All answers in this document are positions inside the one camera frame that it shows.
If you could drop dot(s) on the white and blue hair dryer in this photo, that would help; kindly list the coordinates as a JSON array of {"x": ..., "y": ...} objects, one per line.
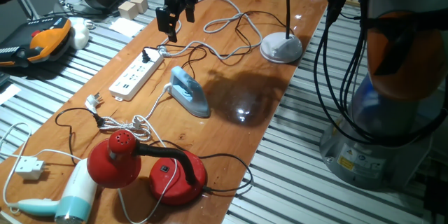
[{"x": 78, "y": 189}]

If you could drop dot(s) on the red desk lamp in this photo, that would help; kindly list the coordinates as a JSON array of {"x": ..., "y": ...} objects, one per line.
[{"x": 112, "y": 164}]

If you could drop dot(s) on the orange and black teach pendant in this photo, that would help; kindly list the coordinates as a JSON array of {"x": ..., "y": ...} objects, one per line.
[{"x": 49, "y": 40}]

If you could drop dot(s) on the white rounded plastic device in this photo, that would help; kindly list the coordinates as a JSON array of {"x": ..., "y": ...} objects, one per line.
[{"x": 80, "y": 35}]

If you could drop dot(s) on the white power strip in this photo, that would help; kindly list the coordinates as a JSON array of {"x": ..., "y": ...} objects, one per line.
[{"x": 134, "y": 75}]

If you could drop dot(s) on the glossy wooden board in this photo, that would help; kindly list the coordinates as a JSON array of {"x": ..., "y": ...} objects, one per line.
[{"x": 224, "y": 140}]

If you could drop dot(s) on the white paper sheet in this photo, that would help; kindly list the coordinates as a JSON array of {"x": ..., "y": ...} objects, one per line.
[
  {"x": 126, "y": 27},
  {"x": 8, "y": 94}
]

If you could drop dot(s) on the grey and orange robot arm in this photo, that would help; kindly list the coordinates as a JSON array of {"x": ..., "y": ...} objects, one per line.
[{"x": 395, "y": 59}]

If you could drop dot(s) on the white desk lamp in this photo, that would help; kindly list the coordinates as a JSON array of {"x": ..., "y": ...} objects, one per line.
[{"x": 280, "y": 49}]

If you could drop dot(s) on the light blue clothes iron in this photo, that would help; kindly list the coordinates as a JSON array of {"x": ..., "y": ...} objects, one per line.
[{"x": 190, "y": 99}]

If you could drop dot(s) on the small wooden cube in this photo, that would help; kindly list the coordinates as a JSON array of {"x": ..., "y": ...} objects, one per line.
[
  {"x": 127, "y": 10},
  {"x": 140, "y": 3}
]

